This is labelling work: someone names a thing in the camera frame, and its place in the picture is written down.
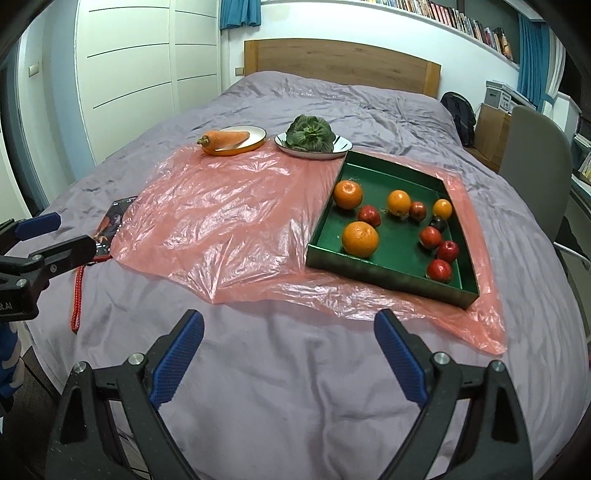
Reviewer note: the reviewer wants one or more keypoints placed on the short blue curtain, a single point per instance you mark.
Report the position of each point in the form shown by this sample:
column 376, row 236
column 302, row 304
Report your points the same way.
column 240, row 14

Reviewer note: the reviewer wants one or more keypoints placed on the smooth orange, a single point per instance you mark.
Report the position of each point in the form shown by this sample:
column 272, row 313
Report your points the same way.
column 398, row 202

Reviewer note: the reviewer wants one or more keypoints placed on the dark plum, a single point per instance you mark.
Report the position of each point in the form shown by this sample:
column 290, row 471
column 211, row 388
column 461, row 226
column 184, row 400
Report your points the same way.
column 437, row 224

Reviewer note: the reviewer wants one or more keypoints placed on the wooden headboard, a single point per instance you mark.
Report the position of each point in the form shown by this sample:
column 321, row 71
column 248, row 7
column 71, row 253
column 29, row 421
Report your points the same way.
column 341, row 62

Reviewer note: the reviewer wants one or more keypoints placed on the small red apple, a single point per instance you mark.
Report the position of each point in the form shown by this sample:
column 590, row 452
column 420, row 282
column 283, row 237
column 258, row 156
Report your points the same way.
column 418, row 210

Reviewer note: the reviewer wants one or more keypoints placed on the phone with red case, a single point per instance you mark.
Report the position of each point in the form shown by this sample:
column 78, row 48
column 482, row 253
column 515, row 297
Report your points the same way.
column 111, row 221

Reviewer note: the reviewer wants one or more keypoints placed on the black backpack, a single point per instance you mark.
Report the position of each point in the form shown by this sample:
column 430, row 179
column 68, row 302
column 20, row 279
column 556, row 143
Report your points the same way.
column 459, row 115

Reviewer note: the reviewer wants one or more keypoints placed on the rough orange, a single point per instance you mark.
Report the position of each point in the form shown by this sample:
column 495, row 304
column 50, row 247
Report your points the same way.
column 348, row 194

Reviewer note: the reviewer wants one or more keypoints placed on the white wall shelf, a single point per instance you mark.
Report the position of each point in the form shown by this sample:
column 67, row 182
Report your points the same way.
column 415, row 18

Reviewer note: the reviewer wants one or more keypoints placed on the white wardrobe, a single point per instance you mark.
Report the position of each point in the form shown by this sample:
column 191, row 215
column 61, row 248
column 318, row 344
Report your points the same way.
column 138, row 69

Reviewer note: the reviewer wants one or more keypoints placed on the red tomato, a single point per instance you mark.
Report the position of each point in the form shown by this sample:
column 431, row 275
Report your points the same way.
column 369, row 215

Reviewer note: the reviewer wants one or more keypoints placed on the wooden nightstand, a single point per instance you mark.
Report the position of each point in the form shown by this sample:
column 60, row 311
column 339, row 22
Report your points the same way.
column 489, row 134

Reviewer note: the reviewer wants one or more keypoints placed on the small orange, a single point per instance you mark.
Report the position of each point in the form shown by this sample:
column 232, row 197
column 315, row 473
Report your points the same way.
column 442, row 208

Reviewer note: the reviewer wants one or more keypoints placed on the large orange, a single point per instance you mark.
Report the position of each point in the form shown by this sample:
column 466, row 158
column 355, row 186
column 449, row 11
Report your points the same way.
column 360, row 238

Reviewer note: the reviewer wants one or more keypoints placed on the white plate with orange rim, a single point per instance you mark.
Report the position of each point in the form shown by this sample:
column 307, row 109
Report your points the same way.
column 256, row 134

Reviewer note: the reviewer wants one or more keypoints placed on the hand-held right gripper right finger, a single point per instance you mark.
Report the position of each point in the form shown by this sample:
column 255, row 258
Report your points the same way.
column 401, row 360

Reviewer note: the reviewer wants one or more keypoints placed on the wall light switch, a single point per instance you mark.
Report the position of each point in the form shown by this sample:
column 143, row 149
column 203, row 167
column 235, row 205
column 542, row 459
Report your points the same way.
column 33, row 70

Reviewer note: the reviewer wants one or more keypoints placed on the long blue curtain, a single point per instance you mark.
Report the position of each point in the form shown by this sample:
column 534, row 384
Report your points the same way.
column 531, row 60

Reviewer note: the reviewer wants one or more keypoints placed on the carrot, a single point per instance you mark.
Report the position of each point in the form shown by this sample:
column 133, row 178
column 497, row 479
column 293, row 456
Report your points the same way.
column 226, row 138

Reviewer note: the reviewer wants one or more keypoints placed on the pink plastic sheet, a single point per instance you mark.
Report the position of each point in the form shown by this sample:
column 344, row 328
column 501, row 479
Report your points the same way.
column 221, row 217

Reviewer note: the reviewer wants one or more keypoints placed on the row of books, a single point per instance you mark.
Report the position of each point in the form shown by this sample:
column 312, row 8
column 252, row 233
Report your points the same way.
column 461, row 18

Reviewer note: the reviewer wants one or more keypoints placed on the green leafy vegetable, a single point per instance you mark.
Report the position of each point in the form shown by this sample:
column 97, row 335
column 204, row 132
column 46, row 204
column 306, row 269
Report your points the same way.
column 307, row 134

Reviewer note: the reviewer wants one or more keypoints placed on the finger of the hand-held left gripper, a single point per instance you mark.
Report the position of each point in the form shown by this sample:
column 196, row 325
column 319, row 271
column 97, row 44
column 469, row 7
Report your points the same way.
column 39, row 225
column 64, row 254

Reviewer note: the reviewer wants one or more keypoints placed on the grey chair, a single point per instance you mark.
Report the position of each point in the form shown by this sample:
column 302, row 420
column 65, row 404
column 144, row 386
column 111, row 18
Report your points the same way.
column 531, row 152

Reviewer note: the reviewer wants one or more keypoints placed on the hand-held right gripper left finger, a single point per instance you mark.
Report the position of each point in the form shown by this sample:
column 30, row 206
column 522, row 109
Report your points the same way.
column 178, row 360

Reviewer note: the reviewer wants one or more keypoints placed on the white plate with dark rim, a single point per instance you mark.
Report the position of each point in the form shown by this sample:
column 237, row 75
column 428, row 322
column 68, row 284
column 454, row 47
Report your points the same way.
column 340, row 145

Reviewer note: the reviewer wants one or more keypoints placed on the green tray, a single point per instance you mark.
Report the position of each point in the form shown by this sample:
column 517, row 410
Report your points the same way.
column 397, row 241

